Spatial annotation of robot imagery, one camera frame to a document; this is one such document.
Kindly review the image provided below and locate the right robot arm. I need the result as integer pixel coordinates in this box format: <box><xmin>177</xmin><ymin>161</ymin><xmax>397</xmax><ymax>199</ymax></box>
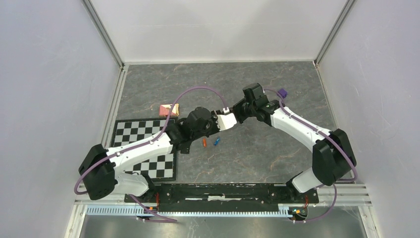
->
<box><xmin>231</xmin><ymin>83</ymin><xmax>358</xmax><ymax>202</ymax></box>

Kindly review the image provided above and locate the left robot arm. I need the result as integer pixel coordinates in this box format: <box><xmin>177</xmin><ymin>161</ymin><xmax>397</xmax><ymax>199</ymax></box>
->
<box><xmin>78</xmin><ymin>107</ymin><xmax>222</xmax><ymax>202</ymax></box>

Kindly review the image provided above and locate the purple cube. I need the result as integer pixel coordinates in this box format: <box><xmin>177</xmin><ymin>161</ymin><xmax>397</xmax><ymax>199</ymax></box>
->
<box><xmin>278</xmin><ymin>88</ymin><xmax>288</xmax><ymax>99</ymax></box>

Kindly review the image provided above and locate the red beige small box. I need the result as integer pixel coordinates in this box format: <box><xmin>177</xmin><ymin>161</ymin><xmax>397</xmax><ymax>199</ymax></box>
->
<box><xmin>159</xmin><ymin>103</ymin><xmax>180</xmax><ymax>117</ymax></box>

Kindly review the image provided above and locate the black white checkerboard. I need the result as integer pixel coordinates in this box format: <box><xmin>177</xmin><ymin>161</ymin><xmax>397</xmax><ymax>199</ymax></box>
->
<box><xmin>107</xmin><ymin>118</ymin><xmax>178</xmax><ymax>182</ymax></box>

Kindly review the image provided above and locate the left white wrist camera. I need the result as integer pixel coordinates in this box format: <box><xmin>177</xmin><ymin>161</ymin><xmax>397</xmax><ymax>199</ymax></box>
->
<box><xmin>215</xmin><ymin>108</ymin><xmax>237</xmax><ymax>131</ymax></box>

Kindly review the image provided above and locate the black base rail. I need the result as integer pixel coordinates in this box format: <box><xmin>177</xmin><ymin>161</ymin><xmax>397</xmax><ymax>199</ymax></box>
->
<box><xmin>138</xmin><ymin>183</ymin><xmax>319</xmax><ymax>212</ymax></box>

